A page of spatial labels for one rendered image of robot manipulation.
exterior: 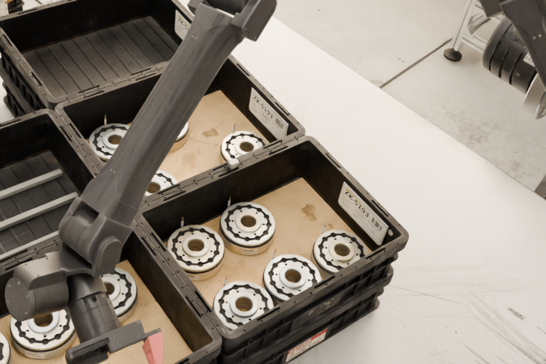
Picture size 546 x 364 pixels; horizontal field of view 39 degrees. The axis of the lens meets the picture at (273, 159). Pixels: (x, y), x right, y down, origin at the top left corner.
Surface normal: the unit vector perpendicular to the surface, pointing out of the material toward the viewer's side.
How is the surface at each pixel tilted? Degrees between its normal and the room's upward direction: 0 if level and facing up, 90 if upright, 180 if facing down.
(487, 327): 0
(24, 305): 66
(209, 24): 40
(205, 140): 0
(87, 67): 0
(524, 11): 87
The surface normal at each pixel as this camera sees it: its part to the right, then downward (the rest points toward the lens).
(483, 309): 0.14, -0.69
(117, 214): 0.71, 0.38
